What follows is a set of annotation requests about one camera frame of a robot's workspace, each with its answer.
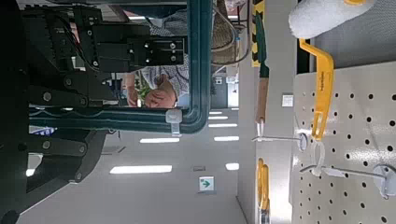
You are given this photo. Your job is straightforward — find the beige perforated pegboard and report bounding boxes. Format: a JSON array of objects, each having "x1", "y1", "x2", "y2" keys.
[{"x1": 290, "y1": 60, "x2": 396, "y2": 224}]

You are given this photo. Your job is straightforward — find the pliers with yellow handles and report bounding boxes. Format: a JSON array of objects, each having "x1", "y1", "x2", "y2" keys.
[{"x1": 256, "y1": 157, "x2": 271, "y2": 224}]

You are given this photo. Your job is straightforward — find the yellow black hazard striped post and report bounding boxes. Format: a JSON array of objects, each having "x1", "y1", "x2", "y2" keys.
[{"x1": 250, "y1": 0, "x2": 266, "y2": 68}]

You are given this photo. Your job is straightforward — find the green arrow exit sign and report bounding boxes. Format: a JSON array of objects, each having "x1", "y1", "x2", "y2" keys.
[{"x1": 198, "y1": 175, "x2": 216, "y2": 192}]

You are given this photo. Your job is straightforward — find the green tool with wooden handle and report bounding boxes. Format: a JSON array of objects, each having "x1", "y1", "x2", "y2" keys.
[{"x1": 254, "y1": 12, "x2": 271, "y2": 126}]

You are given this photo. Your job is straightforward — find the small white wall label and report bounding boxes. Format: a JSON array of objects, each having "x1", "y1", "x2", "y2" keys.
[{"x1": 281, "y1": 93, "x2": 294, "y2": 108}]

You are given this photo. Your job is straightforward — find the grey metal pegboard hook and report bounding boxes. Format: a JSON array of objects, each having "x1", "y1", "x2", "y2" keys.
[
  {"x1": 299, "y1": 163, "x2": 396, "y2": 200},
  {"x1": 251, "y1": 132, "x2": 310, "y2": 153}
]

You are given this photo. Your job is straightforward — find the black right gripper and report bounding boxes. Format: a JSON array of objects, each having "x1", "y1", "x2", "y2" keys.
[{"x1": 90, "y1": 23, "x2": 188, "y2": 74}]

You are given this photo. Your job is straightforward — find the paint roller with yellow handle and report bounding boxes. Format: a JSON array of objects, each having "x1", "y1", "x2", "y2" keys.
[{"x1": 288, "y1": 0, "x2": 376, "y2": 142}]

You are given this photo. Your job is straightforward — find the grey hanging cable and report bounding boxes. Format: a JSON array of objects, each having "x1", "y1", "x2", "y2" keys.
[{"x1": 214, "y1": 4, "x2": 254, "y2": 67}]

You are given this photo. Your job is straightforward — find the tan woven basket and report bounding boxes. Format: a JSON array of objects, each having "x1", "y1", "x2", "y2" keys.
[{"x1": 211, "y1": 0, "x2": 238, "y2": 65}]

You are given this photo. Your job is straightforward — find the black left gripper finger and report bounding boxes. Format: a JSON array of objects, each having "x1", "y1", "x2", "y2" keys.
[
  {"x1": 29, "y1": 73, "x2": 120, "y2": 108},
  {"x1": 26, "y1": 130, "x2": 108, "y2": 194}
]

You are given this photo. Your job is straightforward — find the person in checkered shirt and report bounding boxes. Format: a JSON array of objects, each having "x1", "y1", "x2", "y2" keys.
[{"x1": 123, "y1": 8, "x2": 191, "y2": 109}]

